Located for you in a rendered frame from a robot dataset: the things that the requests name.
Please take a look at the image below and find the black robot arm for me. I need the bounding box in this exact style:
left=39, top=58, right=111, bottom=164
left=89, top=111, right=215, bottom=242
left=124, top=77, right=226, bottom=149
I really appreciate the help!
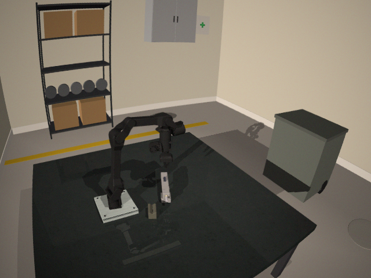
left=105, top=112, right=186, bottom=210

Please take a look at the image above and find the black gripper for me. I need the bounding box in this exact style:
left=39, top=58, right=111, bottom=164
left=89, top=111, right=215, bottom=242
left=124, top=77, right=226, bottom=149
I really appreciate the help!
left=159, top=139, right=173, bottom=167

